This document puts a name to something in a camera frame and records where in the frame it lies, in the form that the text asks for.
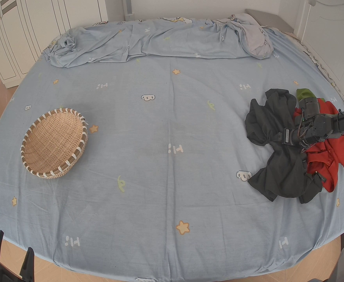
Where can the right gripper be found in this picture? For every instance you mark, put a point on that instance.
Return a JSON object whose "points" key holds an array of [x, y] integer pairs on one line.
{"points": [[292, 136]]}

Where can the black shirt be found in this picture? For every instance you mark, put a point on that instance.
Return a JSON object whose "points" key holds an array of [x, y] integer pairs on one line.
{"points": [[268, 113]]}

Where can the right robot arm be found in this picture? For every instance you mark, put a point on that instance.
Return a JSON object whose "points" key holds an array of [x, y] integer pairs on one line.
{"points": [[321, 128]]}

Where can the green garment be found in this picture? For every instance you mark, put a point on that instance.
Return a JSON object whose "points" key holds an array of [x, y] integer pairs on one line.
{"points": [[304, 94]]}

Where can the red garment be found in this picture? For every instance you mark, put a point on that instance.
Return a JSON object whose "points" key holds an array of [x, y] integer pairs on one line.
{"points": [[339, 148]]}

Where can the round woven basket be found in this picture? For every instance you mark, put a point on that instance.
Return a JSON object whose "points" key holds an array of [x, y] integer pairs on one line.
{"points": [[51, 145]]}

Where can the grey pillow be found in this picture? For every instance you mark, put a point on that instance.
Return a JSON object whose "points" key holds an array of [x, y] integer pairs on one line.
{"points": [[271, 19]]}

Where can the bed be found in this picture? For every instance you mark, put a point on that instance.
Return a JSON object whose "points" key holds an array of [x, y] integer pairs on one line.
{"points": [[172, 128]]}

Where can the pale blue quilt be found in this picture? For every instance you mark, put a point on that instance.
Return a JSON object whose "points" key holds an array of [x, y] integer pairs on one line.
{"points": [[160, 40]]}

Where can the white wardrobe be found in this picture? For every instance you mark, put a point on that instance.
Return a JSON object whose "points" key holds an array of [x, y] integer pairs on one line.
{"points": [[28, 25]]}

